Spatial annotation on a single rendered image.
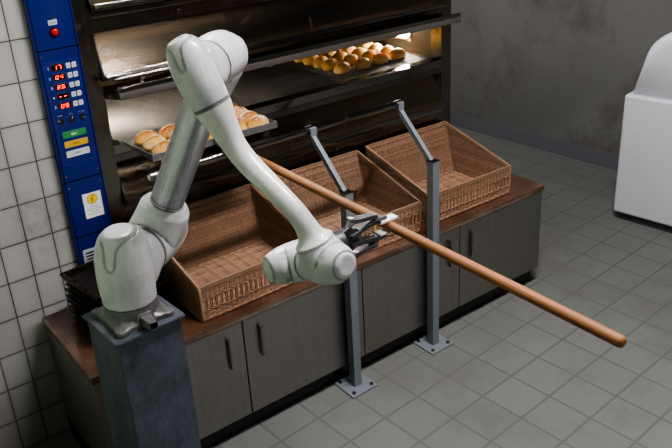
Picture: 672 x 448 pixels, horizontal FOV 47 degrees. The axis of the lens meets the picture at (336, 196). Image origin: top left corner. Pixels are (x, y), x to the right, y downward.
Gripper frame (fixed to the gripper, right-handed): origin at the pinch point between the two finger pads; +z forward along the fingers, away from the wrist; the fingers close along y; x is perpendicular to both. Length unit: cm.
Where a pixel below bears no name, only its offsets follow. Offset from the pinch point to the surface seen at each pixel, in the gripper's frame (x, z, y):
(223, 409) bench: -75, -23, 101
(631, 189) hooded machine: -84, 267, 94
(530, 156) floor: -199, 314, 117
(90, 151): -126, -41, 1
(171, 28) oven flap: -131, 2, -39
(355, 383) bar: -69, 39, 116
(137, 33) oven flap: -131, -13, -39
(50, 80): -126, -50, -29
